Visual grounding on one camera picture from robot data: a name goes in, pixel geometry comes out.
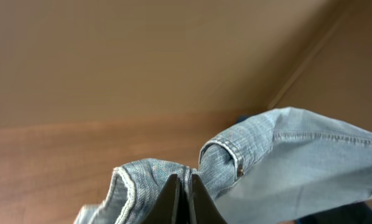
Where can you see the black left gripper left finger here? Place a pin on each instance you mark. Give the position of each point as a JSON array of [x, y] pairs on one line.
[[166, 208]]

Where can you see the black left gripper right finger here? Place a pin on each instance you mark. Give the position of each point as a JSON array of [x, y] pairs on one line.
[[201, 207]]

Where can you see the light blue denim shorts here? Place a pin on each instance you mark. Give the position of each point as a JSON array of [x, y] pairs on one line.
[[279, 165]]

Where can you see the black folded shirt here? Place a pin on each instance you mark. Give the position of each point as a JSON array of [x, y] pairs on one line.
[[356, 213]]

